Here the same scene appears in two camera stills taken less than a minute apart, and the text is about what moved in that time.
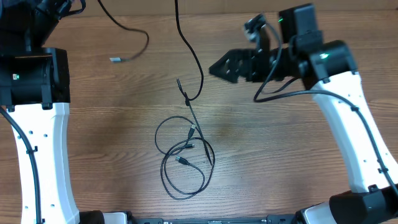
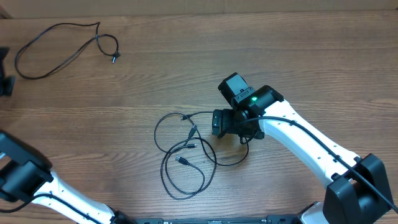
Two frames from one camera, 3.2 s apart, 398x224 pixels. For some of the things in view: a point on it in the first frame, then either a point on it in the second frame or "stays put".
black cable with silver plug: [119, 59] to [115, 57]
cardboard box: [239, 6] stays put
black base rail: [275, 219] stays put
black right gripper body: [260, 66] to [232, 124]
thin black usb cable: [187, 98] to [196, 113]
